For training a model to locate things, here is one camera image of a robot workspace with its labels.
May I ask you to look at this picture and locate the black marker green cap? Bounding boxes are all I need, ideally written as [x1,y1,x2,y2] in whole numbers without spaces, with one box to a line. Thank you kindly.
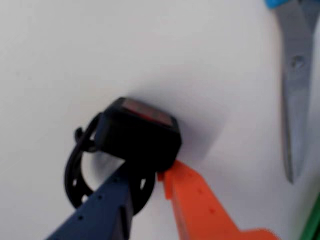
[298,191,320,240]

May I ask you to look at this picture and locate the scissors with blue handles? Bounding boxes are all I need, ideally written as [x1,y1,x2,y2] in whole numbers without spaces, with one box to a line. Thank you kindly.
[264,0,320,185]

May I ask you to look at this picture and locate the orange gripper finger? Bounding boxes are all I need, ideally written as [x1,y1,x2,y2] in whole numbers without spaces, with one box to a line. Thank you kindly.
[156,159,281,240]

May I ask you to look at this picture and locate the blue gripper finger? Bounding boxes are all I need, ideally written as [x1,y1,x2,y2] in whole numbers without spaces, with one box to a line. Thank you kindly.
[45,163,134,240]

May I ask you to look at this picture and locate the black bike light red lens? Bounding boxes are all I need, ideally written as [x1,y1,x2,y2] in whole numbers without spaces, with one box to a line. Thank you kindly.
[64,96,183,217]

